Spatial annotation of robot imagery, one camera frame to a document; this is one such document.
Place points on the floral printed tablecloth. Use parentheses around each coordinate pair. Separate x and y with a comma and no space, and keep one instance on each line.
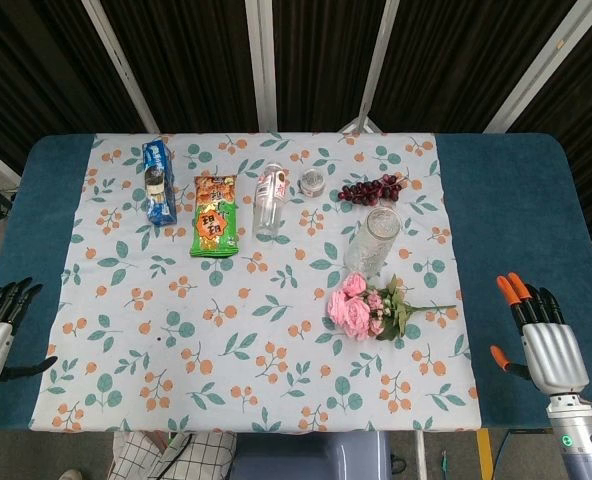
(226,310)

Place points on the clear plastic water bottle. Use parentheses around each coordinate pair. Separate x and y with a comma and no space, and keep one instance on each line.
(270,202)

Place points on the blue table cover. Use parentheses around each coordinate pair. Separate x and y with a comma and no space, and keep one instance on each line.
(506,210)

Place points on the pink rose bouquet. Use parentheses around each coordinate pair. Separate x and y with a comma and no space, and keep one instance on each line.
(363,310)

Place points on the clear glass jar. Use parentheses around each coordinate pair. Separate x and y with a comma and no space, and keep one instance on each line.
(373,242)

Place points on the small round tin can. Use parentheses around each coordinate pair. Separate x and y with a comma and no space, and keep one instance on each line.
(312,183)

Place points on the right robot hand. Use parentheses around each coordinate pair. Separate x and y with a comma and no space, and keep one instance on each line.
(551,345)

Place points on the white checkered cloth bag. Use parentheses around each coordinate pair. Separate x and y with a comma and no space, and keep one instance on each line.
(171,456)

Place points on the white metal frame stand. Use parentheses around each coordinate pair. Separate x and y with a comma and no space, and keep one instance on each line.
(360,120)

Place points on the blue cookie box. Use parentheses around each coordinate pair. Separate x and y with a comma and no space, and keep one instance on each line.
(158,182)

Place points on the green orange snack bag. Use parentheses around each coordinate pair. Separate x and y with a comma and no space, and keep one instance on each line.
(215,217)

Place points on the blue grey plastic stool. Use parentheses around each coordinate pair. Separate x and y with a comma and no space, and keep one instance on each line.
(311,457)

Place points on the artificial dark grape bunch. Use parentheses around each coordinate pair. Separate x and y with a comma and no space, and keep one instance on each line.
(371,192)

